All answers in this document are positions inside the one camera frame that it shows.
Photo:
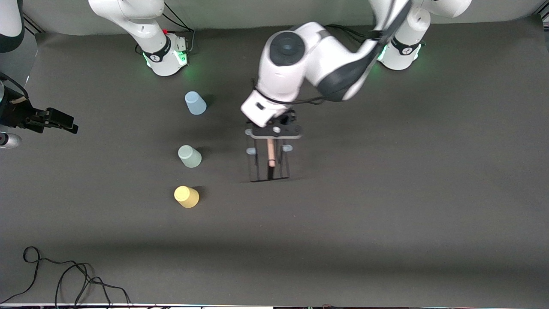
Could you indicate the dark grey table cloth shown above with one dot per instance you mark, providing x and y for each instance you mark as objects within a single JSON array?
[{"x": 386, "y": 214}]

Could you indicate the yellow plastic cup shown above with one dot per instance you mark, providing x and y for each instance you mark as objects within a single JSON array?
[{"x": 186, "y": 196}]

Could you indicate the light blue plastic cup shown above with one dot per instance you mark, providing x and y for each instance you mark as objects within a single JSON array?
[{"x": 195, "y": 104}]

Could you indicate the pale green plastic cup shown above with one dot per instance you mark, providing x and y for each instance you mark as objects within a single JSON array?
[{"x": 189, "y": 156}]

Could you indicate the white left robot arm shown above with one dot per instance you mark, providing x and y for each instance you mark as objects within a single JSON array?
[{"x": 300, "y": 64}]

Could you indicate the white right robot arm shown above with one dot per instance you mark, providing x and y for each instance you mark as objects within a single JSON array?
[{"x": 141, "y": 30}]

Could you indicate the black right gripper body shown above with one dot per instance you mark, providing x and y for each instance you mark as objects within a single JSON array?
[{"x": 16, "y": 113}]

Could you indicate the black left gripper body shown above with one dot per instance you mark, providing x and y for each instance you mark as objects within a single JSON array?
[{"x": 290, "y": 117}]

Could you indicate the dark metal rail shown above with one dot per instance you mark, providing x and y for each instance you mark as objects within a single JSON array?
[{"x": 33, "y": 23}]

